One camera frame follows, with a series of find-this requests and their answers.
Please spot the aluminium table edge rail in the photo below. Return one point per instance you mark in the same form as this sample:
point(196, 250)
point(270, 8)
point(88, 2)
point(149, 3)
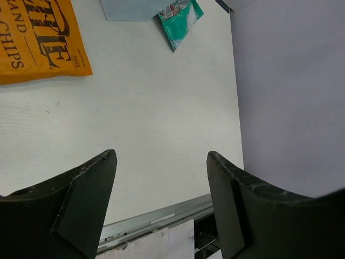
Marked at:
point(117, 234)

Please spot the teal snack packet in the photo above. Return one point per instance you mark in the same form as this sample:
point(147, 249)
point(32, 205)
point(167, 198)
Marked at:
point(177, 20)

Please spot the orange Kettle chips bag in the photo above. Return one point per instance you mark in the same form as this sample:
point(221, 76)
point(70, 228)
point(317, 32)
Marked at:
point(40, 39)

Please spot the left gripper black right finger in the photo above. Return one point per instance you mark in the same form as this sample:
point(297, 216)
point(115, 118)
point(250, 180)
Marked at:
point(256, 219)

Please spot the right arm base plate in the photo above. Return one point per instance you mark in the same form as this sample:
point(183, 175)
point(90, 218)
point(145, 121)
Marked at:
point(206, 236)

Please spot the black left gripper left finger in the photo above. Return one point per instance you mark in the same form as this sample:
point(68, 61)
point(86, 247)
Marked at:
point(61, 217)

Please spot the white front cover paper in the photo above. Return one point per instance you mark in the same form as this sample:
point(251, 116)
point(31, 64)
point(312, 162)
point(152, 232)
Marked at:
point(176, 242)

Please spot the light blue paper bag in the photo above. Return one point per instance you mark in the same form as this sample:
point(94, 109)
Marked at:
point(133, 10)

